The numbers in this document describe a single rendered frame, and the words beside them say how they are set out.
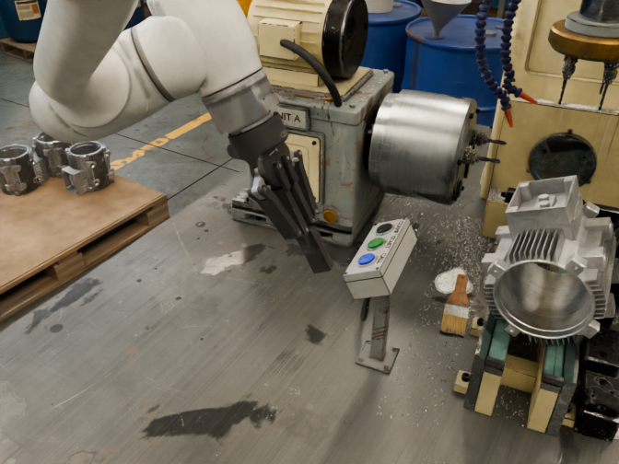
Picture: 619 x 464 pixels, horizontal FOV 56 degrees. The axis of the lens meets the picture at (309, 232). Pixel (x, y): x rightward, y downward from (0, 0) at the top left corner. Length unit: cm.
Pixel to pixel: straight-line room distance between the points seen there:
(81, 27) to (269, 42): 88
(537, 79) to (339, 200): 56
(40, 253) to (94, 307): 145
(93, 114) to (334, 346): 68
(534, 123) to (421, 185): 31
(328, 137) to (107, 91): 71
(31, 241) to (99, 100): 219
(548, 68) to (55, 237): 216
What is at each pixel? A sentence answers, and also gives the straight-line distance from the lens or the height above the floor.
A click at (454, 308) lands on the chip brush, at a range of 130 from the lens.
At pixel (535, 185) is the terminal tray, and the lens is 116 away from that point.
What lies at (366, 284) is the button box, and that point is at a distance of 95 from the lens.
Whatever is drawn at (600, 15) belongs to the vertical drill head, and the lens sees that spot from 129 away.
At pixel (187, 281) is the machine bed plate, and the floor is 80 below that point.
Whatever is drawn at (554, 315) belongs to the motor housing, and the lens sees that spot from 113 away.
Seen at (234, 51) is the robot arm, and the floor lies 143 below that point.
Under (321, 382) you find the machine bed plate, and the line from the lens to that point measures 113.
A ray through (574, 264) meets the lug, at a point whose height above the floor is 110.
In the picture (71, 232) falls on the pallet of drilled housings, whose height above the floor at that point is 15.
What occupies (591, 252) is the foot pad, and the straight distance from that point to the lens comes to 103.
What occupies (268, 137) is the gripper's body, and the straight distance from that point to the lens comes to 76.
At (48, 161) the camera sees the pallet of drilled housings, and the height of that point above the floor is 25.
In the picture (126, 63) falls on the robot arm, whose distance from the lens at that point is 74.
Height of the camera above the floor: 165
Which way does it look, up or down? 34 degrees down
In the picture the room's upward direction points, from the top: straight up
